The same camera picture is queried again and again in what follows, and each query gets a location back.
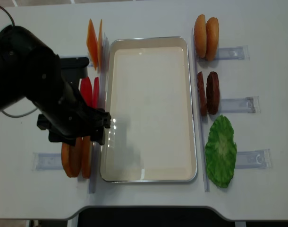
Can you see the orange cheese slice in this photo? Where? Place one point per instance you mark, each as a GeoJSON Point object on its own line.
{"type": "Point", "coordinates": [91, 43]}
{"type": "Point", "coordinates": [99, 46]}

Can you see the inner red tomato slice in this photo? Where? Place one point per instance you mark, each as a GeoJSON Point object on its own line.
{"type": "Point", "coordinates": [96, 92]}

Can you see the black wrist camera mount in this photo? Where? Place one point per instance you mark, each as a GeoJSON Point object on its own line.
{"type": "Point", "coordinates": [74, 68]}

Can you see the white rectangular metal tray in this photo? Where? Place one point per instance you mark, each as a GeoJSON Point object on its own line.
{"type": "Point", "coordinates": [148, 95]}

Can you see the inner orange cheese slice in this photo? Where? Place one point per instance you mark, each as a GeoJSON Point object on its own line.
{"type": "Point", "coordinates": [99, 46]}

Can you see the inner brown meat patty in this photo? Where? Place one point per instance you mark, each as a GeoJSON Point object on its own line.
{"type": "Point", "coordinates": [201, 92]}

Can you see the golden bun slice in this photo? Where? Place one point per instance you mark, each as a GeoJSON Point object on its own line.
{"type": "Point", "coordinates": [212, 32]}
{"type": "Point", "coordinates": [200, 36]}

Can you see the left clear acrylic rack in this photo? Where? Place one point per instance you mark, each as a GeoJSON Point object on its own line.
{"type": "Point", "coordinates": [52, 161]}

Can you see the brown meat patty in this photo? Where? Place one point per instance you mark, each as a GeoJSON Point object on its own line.
{"type": "Point", "coordinates": [213, 93]}
{"type": "Point", "coordinates": [201, 92]}

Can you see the outer orange cheese slice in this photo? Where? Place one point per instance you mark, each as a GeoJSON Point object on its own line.
{"type": "Point", "coordinates": [91, 43]}

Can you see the outer red tomato slice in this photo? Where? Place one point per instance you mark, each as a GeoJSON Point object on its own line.
{"type": "Point", "coordinates": [87, 91]}

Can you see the clear acrylic rack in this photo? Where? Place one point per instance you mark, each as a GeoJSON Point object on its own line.
{"type": "Point", "coordinates": [52, 161]}
{"type": "Point", "coordinates": [258, 159]}

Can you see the outer golden bun slice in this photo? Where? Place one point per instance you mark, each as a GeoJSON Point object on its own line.
{"type": "Point", "coordinates": [212, 32]}

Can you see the green lettuce leaf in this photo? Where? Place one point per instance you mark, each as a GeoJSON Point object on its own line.
{"type": "Point", "coordinates": [221, 152]}

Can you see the red tomato slice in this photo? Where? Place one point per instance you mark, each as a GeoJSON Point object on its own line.
{"type": "Point", "coordinates": [96, 92]}
{"type": "Point", "coordinates": [87, 91]}

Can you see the tan bun slice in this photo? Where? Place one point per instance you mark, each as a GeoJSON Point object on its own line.
{"type": "Point", "coordinates": [86, 157]}

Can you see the outer brown bun slice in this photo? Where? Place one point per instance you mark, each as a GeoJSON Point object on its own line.
{"type": "Point", "coordinates": [71, 158]}

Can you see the inner golden bun slice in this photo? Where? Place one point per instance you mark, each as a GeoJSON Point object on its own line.
{"type": "Point", "coordinates": [200, 36]}

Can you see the outer brown meat patty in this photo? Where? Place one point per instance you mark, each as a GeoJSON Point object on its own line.
{"type": "Point", "coordinates": [213, 93]}

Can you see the right clear acrylic rack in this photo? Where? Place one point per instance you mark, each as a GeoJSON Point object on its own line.
{"type": "Point", "coordinates": [258, 159]}

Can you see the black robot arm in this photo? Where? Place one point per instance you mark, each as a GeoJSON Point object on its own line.
{"type": "Point", "coordinates": [30, 69]}

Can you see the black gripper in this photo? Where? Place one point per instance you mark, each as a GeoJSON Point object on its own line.
{"type": "Point", "coordinates": [66, 115]}

